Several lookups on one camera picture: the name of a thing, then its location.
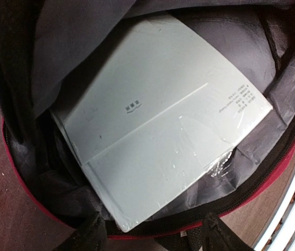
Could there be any grey book with black logo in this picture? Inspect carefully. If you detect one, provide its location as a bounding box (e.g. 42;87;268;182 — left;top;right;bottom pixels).
51;15;272;232

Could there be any red backpack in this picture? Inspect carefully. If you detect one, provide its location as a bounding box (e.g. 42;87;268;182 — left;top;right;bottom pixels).
0;1;295;250

